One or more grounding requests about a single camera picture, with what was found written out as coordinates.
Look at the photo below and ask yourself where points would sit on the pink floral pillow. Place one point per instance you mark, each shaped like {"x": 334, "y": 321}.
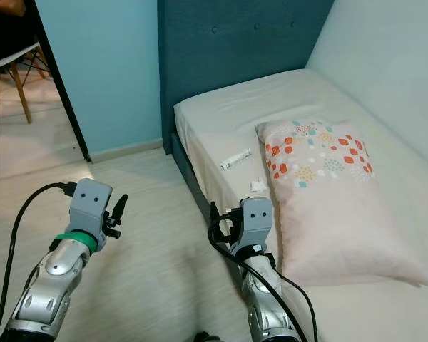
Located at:
{"x": 335, "y": 214}

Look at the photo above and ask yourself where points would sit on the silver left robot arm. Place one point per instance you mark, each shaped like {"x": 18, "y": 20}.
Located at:
{"x": 60, "y": 278}

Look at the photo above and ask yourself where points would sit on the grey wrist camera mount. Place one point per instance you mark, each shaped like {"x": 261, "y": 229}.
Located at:
{"x": 255, "y": 221}
{"x": 90, "y": 203}

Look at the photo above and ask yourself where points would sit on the white chair wooden legs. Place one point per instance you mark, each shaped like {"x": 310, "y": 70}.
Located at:
{"x": 14, "y": 58}

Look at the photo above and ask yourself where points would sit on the seated person in black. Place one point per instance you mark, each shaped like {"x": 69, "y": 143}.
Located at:
{"x": 7, "y": 35}

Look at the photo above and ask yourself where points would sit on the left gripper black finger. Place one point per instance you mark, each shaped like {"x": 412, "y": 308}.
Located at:
{"x": 120, "y": 206}

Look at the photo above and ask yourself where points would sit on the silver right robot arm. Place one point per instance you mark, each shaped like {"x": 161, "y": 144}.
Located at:
{"x": 264, "y": 306}

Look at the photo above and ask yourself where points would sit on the white tube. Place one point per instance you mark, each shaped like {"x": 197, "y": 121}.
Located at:
{"x": 235, "y": 159}

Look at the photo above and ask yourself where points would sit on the blue upholstered headboard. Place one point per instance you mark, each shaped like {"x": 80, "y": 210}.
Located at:
{"x": 235, "y": 43}

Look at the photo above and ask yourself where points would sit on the right robot leg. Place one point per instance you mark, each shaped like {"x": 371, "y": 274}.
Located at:
{"x": 210, "y": 338}

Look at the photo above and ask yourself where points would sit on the white tissue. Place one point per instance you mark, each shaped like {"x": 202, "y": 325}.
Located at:
{"x": 260, "y": 186}

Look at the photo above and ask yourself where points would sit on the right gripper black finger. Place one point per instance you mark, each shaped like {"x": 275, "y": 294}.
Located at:
{"x": 214, "y": 219}

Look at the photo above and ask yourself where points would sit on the dark door frame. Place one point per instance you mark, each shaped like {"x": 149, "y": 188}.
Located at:
{"x": 62, "y": 85}

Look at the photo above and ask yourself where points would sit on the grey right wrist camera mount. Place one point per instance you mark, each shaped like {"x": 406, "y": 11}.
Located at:
{"x": 255, "y": 221}

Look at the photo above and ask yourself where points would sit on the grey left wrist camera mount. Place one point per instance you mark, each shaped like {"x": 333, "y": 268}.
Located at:
{"x": 90, "y": 203}

